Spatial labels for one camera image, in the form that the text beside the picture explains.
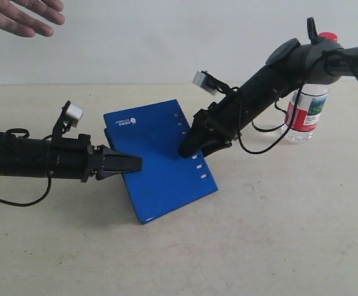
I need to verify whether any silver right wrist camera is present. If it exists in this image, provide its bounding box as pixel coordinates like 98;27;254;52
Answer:
192;71;217;95

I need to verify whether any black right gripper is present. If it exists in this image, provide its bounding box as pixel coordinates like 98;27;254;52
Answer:
178;92;262;158

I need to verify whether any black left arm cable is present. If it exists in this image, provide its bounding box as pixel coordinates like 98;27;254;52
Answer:
0;128;70;207

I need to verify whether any clear water bottle red cap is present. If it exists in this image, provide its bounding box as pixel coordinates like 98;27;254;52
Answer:
281;31;338;144

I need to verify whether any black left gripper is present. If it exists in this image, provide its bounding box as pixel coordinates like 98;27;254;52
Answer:
47;134;143;183

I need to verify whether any person's open hand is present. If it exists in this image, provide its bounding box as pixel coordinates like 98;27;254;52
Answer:
0;0;65;38

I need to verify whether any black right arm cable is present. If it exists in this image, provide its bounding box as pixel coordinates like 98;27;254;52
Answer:
215;49;358;155

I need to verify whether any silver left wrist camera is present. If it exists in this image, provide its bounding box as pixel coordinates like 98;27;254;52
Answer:
62;101;84;128

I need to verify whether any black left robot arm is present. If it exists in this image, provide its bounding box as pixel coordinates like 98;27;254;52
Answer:
0;131;143;183

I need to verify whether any blue ring binder notebook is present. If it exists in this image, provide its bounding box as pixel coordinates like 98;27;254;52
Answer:
104;99;218;224

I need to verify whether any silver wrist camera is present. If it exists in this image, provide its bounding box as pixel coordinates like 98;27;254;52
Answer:
62;101;84;128
192;71;217;95

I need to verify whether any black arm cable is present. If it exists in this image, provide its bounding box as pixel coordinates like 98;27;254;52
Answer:
215;49;358;155
0;128;70;207

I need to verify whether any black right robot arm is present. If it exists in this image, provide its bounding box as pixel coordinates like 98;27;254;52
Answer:
179;38;358;158

